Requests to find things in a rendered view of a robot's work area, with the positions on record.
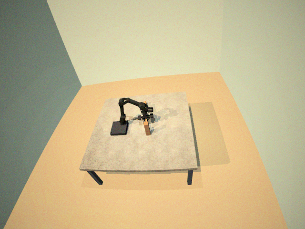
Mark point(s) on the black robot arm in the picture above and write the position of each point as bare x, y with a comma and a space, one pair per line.
143, 107

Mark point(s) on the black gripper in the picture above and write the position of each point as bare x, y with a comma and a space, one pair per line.
144, 116

